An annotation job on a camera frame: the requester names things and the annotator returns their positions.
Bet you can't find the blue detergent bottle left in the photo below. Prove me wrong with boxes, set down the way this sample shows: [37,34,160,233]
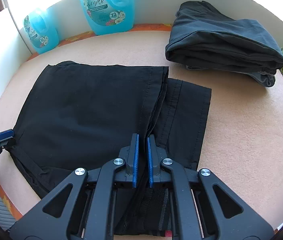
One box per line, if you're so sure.
[23,10,60,54]

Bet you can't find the peach towel mat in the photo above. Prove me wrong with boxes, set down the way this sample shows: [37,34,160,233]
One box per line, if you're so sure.
[0,31,283,228]

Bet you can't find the blue detergent bottle right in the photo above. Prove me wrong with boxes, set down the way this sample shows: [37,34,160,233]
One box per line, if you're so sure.
[80,0,134,35]

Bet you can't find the black pants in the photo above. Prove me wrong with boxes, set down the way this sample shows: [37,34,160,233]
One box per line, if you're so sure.
[9,61,212,236]

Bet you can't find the folded dark clothes stack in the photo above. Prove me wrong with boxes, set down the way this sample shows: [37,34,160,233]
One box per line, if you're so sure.
[165,1,283,88]

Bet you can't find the blue detergent bottle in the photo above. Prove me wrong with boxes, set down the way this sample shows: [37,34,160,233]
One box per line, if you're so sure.
[23,10,60,54]
[80,0,134,35]

